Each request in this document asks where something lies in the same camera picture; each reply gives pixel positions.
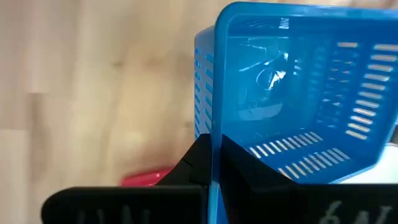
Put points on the red slotted plastic basket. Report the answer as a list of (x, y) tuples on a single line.
[(146, 179)]

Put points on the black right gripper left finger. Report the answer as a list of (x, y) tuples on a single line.
[(124, 205)]

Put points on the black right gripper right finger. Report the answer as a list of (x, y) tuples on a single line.
[(280, 205)]

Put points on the blue slotted plastic basket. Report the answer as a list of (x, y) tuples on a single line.
[(264, 93)]

